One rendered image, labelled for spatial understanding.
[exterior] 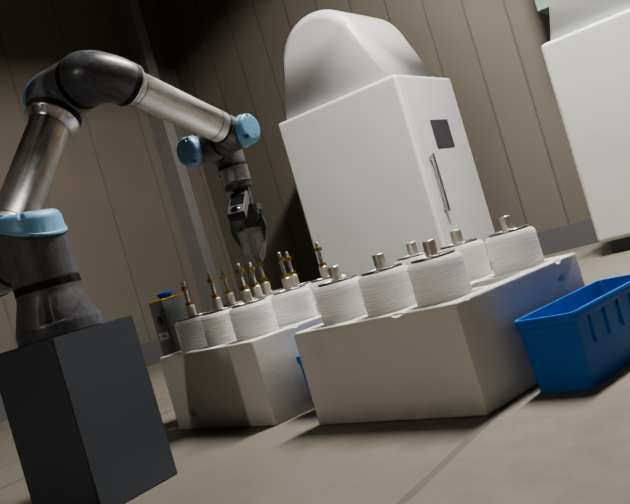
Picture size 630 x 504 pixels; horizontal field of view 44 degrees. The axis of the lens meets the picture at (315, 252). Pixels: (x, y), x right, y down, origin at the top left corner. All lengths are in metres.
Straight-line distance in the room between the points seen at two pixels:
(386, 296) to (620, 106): 1.95
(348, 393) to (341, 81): 2.37
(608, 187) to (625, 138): 0.19
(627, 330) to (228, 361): 0.80
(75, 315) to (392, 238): 2.26
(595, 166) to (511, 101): 0.99
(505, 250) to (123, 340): 0.71
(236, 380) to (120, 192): 2.92
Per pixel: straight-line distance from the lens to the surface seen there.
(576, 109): 3.20
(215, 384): 1.77
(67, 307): 1.42
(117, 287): 4.33
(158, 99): 1.75
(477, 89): 4.14
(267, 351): 1.64
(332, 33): 3.66
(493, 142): 4.11
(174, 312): 2.05
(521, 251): 1.47
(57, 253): 1.44
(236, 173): 2.04
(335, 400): 1.46
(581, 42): 3.21
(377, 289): 1.36
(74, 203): 4.30
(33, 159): 1.67
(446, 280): 1.28
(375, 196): 3.51
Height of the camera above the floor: 0.30
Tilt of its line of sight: level
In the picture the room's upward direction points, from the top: 16 degrees counter-clockwise
